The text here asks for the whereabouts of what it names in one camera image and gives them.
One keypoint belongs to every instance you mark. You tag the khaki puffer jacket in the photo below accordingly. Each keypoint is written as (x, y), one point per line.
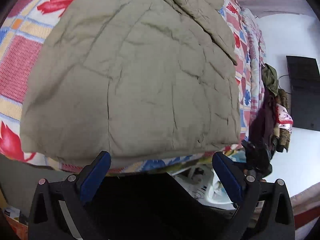
(140, 79)

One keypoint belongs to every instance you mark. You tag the black wall television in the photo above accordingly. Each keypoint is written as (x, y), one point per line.
(304, 82)

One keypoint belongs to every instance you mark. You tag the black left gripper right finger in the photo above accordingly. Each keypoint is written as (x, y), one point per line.
(264, 210)

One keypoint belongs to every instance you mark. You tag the white plastic basket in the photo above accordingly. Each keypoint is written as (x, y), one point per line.
(202, 183)

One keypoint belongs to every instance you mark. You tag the pink plaid bed blanket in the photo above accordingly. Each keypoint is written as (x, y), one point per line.
(256, 51)

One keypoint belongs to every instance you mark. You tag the pile of dark clothes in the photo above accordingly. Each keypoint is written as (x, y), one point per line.
(272, 125)

